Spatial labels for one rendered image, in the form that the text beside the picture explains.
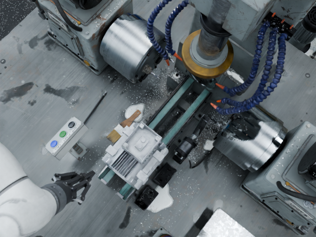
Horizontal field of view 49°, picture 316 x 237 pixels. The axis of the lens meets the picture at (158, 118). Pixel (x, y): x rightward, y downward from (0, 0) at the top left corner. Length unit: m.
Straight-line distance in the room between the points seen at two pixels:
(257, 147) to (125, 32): 0.69
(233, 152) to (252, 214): 0.40
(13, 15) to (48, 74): 1.27
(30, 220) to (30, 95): 0.97
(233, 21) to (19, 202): 0.71
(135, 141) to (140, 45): 0.38
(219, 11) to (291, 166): 0.66
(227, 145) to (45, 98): 0.90
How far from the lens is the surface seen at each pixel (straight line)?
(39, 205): 0.95
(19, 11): 3.02
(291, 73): 1.91
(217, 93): 1.58
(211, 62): 1.18
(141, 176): 1.34
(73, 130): 1.40
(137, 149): 1.31
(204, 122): 1.23
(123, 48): 1.43
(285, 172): 1.35
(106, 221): 1.61
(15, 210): 0.91
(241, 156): 1.38
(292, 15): 1.18
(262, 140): 1.35
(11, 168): 0.97
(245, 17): 0.92
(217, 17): 0.98
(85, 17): 1.48
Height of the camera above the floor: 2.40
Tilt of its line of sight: 74 degrees down
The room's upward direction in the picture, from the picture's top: 8 degrees clockwise
